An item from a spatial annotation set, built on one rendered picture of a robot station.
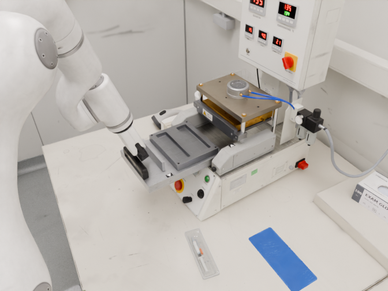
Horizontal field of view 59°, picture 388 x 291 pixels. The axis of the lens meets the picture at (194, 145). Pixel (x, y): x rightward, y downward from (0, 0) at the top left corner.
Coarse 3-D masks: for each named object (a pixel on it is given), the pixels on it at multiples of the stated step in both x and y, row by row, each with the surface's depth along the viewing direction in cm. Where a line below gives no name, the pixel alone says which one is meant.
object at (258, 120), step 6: (204, 102) 129; (210, 102) 128; (210, 108) 127; (216, 108) 125; (222, 114) 122; (228, 114) 122; (264, 114) 122; (270, 114) 124; (228, 120) 119; (234, 120) 119; (252, 120) 120; (258, 120) 122; (264, 120) 121; (234, 126) 117; (246, 126) 120; (252, 126) 122
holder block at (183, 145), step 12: (156, 132) 125; (168, 132) 125; (180, 132) 125; (192, 132) 126; (156, 144) 120; (168, 144) 122; (180, 144) 119; (192, 144) 119; (204, 144) 121; (168, 156) 115; (180, 156) 116; (192, 156) 114; (204, 156) 116; (180, 168) 112
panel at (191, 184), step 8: (208, 168) 120; (192, 176) 126; (200, 176) 123; (208, 176) 119; (216, 176) 117; (184, 184) 130; (192, 184) 126; (200, 184) 123; (208, 184) 119; (176, 192) 133; (184, 192) 130; (192, 192) 126; (208, 192) 119; (192, 200) 126; (200, 200) 123; (192, 208) 126; (200, 208) 123
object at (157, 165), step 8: (152, 144) 123; (152, 152) 114; (160, 152) 120; (128, 160) 117; (144, 160) 117; (152, 160) 116; (160, 160) 110; (208, 160) 116; (136, 168) 113; (152, 168) 113; (160, 168) 113; (168, 168) 113; (184, 168) 113; (192, 168) 114; (200, 168) 116; (136, 176) 114; (152, 176) 110; (160, 176) 110; (176, 176) 111; (184, 176) 114; (144, 184) 109; (152, 184) 107; (160, 184) 109; (168, 184) 111
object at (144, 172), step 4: (124, 148) 116; (124, 152) 117; (128, 152) 114; (128, 156) 114; (132, 156) 112; (136, 156) 112; (132, 160) 112; (136, 160) 110; (136, 164) 109; (140, 164) 109; (140, 168) 108; (144, 168) 107; (140, 172) 108; (144, 172) 107; (144, 176) 108
